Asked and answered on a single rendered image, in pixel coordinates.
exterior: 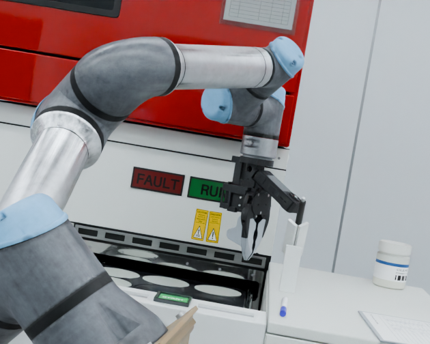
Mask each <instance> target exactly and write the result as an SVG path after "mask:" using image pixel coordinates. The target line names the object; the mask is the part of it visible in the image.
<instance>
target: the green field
mask: <svg viewBox="0 0 430 344"><path fill-rule="evenodd" d="M222 189H223V183H218V182H211V181H206V180H198V179H194V178H192V180H191V185H190V192H189V196H193V197H201V198H204V199H212V200H217V201H220V198H221V194H222Z"/></svg>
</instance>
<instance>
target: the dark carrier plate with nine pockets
mask: <svg viewBox="0 0 430 344"><path fill-rule="evenodd" d="M102 266H103V267H107V268H118V267H115V266H107V265H103V264H102ZM119 269H123V270H128V271H131V272H135V273H137V274H139V276H140V277H138V278H120V277H115V276H110V277H114V278H120V279H122V280H125V281H128V282H129V283H131V284H132V285H131V286H129V287H130V288H135V289H142V290H145V291H153V292H157V293H158V291H163V292H168V293H175V294H179V295H183V296H191V297H192V298H193V299H195V300H203V301H207V302H214V303H219V304H226V305H230V306H237V307H242V308H244V300H245V295H246V292H245V291H243V290H241V289H238V288H234V287H226V286H222V285H215V284H211V283H204V282H199V281H192V280H188V279H183V278H176V277H172V276H165V275H160V274H153V273H149V272H142V271H138V270H130V269H126V268H119ZM144 276H164V277H169V278H175V279H178V280H181V281H184V282H186V283H188V284H189V286H187V287H170V286H165V285H158V284H155V283H151V282H148V281H145V280H144V279H143V277H144ZM197 285H213V286H219V287H226V288H229V289H233V290H236V291H238V292H240V293H241V294H242V295H241V296H219V295H214V294H210V293H205V292H202V291H199V290H197V289H195V286H197Z"/></svg>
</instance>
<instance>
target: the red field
mask: <svg viewBox="0 0 430 344"><path fill-rule="evenodd" d="M182 180H183V177H182V176H178V175H170V174H166V173H159V172H154V171H146V170H142V169H135V170H134V178H133V183H132V186H136V187H141V188H148V189H153V190H160V191H165V192H172V193H177V194H180V192H181V187H182Z"/></svg>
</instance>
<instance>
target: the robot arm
mask: <svg viewBox="0 0 430 344"><path fill-rule="evenodd" d="M303 65H304V55H303V54H302V51H301V50H300V48H299V47H298V45H297V44H296V43H295V42H293V41H292V40H290V39H289V38H286V37H283V36H281V37H278V38H277V39H275V40H274V41H273V42H270V43H269V45H268V46H267V47H265V48H264V47H248V46H214V45H197V44H174V43H173V42H172V41H170V40H169V39H167V38H163V37H137V38H128V39H123V40H118V41H114V42H110V43H108V44H104V45H102V46H99V47H98V48H95V49H93V50H92V51H90V52H88V53H87V54H86V55H84V56H83V57H82V58H81V59H80V60H79V61H78V63H77V64H76V65H75V66H74V67H73V68H72V69H71V71H70V72H69V73H68V74H67V75H66V76H65V77H64V79H63V80H62V81H61V82H60V83H59V84H58V86H56V88H54V90H53V91H52V92H51V93H50V94H49V95H48V96H47V97H45V98H44V99H43V100H42V101H41V103H39V105H38V107H37V108H36V110H35V113H34V114H33V117H32V118H31V125H30V129H31V132H30V137H31V142H32V146H31V148H30V149H29V151H28V153H27V155H26V156H25V159H24V160H23V162H22V164H21V165H20V167H19V169H18V170H17V172H16V175H15V176H14V178H13V180H12V181H11V183H10V185H9V186H8V189H7V190H6V192H5V194H4V195H3V197H2V199H1V200H0V344H8V343H9V342H10V341H11V340H13V339H14V338H15V337H16V336H18V335H19V334H20V333H21V332H22V331H24V332H25V333H26V335H27V336H28V337H29V339H30V340H31V342H32V343H33V344H148V343H149V342H151V343H152V344H154V343H155V342H156V341H157V340H158V339H160V338H161V337H162V336H163V335H164V334H165V333H167V331H168V329H167V328H166V326H165V325H164V324H163V322H162V321H161V320H160V318H159V317H158V316H157V315H156V314H154V313H153V312H151V311H150V310H149V309H147V308H146V307H145V306H143V305H142V304H141V303H139V302H138V301H136V300H135V299H134V298H132V297H131V296H129V295H128V294H127V293H126V292H124V291H123V290H121V289H120V288H119V287H118V286H117V285H116V284H115V282H114V281H113V279H112V278H111V277H110V276H109V274H108V272H107V271H106V270H105V269H104V267H103V266H102V264H101V263H100V262H99V261H98V259H97V258H96V256H95V255H94V254H93V252H92V251H91V249H90V248H89V247H88V245H87V244H86V243H85V241H84V239H83V238H82V237H81V236H80V234H79V233H78V231H77V230H76V229H75V228H74V226H73V225H72V223H71V222H70V221H69V219H68V215H67V214H66V213H65V212H63V210H64V208H65V206H66V203H67V202H68V199H69V198H70V195H71V194H72V191H73V189H74V187H75V185H76V183H77V181H78V179H79V176H80V174H81V172H82V170H83V169H87V168H89V167H91V166H92V165H93V164H95V163H96V161H97V160H98V159H99V157H100V155H101V153H102V150H103V148H104V146H105V144H106V142H107V140H108V138H109V137H110V135H111V133H112V132H113V131H114V130H115V129H116V128H117V127H118V126H119V125H120V124H121V123H122V122H123V121H124V120H125V119H126V118H127V117H128V116H129V115H130V114H131V113H132V112H133V111H134V110H135V109H136V108H137V107H138V106H139V105H141V104H143V103H144V102H145V101H147V100H149V99H150V98H153V97H155V96H166V95H168V94H170V93H171V92H172V91H173V90H174V89H205V91H204V92H203V95H202V98H201V108H202V111H203V114H204V115H205V116H206V117H207V118H208V119H210V120H213V121H218V122H220V123H221V124H233V125H237V126H243V127H244V131H243V134H245V135H243V137H242V144H241V149H240V153H241V154H243V155H242V156H240V157H239V156H232V159H231V161H232V162H235V169H234V173H233V181H232V182H228V183H223V189H222V194H221V198H220V206H219V207H221V208H223V209H227V211H230V212H241V216H239V217H238V221H237V225H236V226H235V227H232V228H230V229H228V230H227V237H228V239H230V240H231V241H233V242H235V243H236V244H238V245H240V246H241V247H242V256H243V258H244V260H249V259H250V258H251V257H252V255H253V254H254V252H255V251H256V249H257V247H258V245H259V243H260V241H261V239H262V237H263V235H264V233H265V231H266V228H267V226H268V222H269V219H270V208H271V200H272V197H273V198H274V199H275V200H276V201H277V202H278V203H279V204H280V205H281V207H282V208H283V209H284V210H285V211H286V212H289V213H297V211H298V206H299V202H300V200H301V199H300V198H299V197H298V196H296V195H295V194H293V193H292V192H291V191H290V190H289V189H288V188H287V187H286V186H285V185H284V184H283V183H282V182H281V181H280V180H278V179H277V178H276V177H275V176H274V175H273V174H272V173H271V172H270V171H266V170H264V168H265V166H267V167H273V166H274V161H273V160H272V159H275V158H276V152H277V147H278V141H277V140H278V138H279V134H280V130H281V122H282V118H283V110H284V109H285V89H284V88H283V87H282V86H283V85H284V84H285V83H286V82H287V81H288V80H289V79H290V78H293V77H294V75H295V74H296V73H297V72H298V71H299V70H300V69H301V68H302V67H303ZM247 135H249V136H247ZM252 136H253V137H252ZM260 137H262V138H260ZM273 139H274V140H273ZM224 190H226V192H225V200H224V203H223V195H224ZM256 216H257V217H256Z"/></svg>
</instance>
